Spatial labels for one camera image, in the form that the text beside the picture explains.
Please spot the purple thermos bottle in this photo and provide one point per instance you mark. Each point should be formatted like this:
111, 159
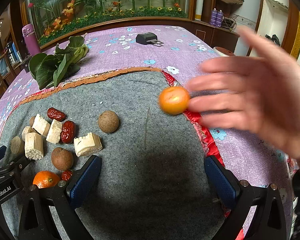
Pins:
30, 39

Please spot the black car key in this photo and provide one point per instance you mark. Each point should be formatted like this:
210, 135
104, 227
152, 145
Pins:
148, 39

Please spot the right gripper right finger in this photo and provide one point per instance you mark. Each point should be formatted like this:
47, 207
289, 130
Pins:
239, 196

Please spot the brown longan fruit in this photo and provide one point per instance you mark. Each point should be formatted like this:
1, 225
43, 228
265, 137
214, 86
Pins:
62, 159
108, 121

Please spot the wooden shelf unit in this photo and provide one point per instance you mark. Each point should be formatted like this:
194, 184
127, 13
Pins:
12, 46

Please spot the pale sugarcane chunk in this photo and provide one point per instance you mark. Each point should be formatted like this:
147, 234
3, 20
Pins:
87, 145
54, 133
34, 146
17, 146
41, 125

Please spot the red jujube date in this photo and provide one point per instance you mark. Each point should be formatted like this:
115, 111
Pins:
68, 132
66, 175
55, 114

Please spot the purple bottles on shelf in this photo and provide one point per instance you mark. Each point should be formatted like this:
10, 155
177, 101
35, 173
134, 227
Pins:
216, 18

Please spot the orange tangerine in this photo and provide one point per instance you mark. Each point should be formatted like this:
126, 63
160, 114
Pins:
46, 179
174, 100

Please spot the purple floral tablecloth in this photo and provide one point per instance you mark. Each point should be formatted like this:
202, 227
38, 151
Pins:
114, 49

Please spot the grey felt mat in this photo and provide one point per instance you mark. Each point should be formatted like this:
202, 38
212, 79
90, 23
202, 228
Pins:
152, 183

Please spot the green leafy vegetable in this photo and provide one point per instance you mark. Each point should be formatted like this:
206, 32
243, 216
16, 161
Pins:
50, 70

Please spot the flower bamboo wall panel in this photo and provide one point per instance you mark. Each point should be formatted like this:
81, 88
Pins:
54, 18

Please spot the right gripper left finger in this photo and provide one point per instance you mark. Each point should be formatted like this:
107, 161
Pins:
36, 220

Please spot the bare human hand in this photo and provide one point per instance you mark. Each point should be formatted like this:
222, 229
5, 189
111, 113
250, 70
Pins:
258, 94

